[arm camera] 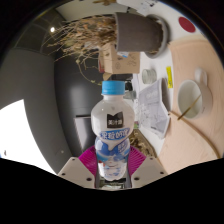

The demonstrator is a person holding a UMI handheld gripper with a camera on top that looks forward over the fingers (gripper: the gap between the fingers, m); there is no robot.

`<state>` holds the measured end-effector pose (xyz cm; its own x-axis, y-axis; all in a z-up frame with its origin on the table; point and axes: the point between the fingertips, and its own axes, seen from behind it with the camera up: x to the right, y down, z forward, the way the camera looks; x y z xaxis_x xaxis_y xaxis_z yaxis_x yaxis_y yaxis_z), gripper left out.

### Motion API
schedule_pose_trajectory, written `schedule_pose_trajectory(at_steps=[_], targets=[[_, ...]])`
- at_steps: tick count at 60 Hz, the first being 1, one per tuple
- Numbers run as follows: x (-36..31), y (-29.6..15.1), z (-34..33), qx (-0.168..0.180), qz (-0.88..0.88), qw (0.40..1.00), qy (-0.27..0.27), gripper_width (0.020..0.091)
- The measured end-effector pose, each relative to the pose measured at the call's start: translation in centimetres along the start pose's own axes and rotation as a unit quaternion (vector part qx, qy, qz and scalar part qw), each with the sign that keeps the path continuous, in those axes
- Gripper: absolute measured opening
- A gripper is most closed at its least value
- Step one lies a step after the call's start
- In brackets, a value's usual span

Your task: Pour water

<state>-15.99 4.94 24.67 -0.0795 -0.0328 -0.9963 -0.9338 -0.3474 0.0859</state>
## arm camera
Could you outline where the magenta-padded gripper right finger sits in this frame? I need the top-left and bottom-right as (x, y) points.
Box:
(125, 145), (168, 189)

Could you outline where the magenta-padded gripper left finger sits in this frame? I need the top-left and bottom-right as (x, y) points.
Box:
(57, 145), (99, 189)

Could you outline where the blue-capped white drink bottle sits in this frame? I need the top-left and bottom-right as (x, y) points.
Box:
(90, 79), (136, 191)

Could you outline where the light plywood drawing board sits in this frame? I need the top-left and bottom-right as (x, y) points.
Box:
(168, 34), (224, 158)
(158, 113), (221, 175)

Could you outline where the open printed newspaper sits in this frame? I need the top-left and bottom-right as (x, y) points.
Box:
(134, 78), (172, 140)

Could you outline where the large white ceiling light panel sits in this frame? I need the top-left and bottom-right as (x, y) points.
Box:
(0, 98), (58, 176)

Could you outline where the thin wooden stick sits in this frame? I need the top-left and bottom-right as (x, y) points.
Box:
(177, 94), (203, 121)

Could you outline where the white ceramic mug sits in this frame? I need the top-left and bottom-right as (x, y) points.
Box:
(176, 68), (214, 120)

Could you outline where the small glass jar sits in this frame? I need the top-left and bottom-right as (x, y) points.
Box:
(141, 68), (158, 85)

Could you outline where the small yellow tag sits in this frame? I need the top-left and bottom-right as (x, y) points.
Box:
(165, 65), (174, 89)

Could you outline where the brown cardboard box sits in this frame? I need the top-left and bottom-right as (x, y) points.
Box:
(98, 43), (142, 75)

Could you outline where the dried plant in grey pot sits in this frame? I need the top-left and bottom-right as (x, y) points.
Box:
(43, 11), (164, 86)

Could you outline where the grey plant pot saucer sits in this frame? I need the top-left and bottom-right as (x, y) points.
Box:
(144, 14), (170, 60)

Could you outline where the flat round red coaster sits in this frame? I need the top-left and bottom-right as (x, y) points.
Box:
(178, 16), (197, 34)

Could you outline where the black wall screen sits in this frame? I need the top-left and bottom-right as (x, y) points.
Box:
(73, 114), (98, 158)

